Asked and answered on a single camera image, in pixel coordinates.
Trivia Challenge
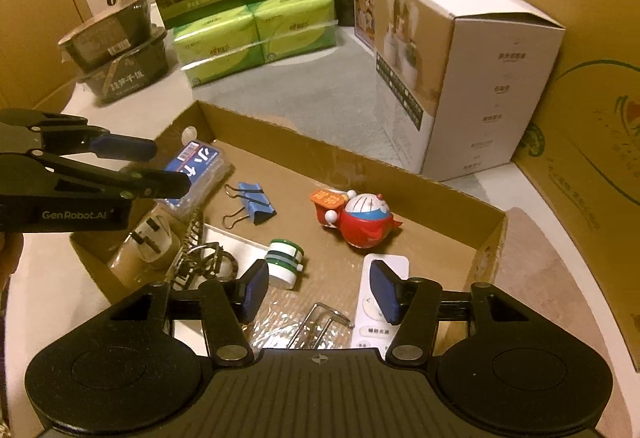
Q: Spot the green and white spool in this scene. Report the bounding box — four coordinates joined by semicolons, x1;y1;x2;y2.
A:
262;240;306;289

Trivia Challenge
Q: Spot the blue binder clip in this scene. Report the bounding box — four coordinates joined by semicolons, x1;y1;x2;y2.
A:
222;182;277;229

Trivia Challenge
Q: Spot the large brown cardboard box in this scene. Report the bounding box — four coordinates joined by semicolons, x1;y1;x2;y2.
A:
505;0;640;334

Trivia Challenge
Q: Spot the green tissue multipack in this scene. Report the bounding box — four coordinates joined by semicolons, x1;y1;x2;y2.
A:
172;0;341;88

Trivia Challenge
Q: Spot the white remote control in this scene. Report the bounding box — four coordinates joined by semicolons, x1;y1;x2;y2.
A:
350;254;411;351

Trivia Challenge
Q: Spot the red cat figurine toy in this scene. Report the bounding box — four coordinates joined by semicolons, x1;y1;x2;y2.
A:
309;189;403;263

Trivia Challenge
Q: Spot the metal wire holder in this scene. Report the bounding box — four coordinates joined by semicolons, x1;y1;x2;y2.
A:
287;302;351;350

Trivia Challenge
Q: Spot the white plug adapter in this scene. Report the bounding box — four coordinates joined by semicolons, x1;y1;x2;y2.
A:
127;213;188;271

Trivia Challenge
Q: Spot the black hair claw clip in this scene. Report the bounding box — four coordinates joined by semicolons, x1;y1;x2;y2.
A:
170;218;241;289

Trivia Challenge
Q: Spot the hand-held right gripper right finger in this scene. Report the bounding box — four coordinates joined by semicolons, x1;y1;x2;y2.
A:
369;263;533;365

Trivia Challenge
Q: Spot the clear floss pick box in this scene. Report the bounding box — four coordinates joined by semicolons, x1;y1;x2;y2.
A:
155;140;233;219

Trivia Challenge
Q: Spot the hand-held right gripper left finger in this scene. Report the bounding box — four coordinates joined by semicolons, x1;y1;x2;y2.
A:
106;259;271;365

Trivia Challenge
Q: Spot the white humidifier box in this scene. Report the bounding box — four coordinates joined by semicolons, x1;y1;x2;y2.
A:
372;0;566;182

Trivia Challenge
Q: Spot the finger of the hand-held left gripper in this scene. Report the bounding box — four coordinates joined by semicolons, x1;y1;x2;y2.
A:
40;153;192;201
0;108;157;163

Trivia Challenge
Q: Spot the shallow cardboard box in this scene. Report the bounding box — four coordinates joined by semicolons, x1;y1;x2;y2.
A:
70;100;508;350

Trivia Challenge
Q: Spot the brown wood-grain mat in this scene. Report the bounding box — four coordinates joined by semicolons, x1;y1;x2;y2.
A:
480;205;631;354

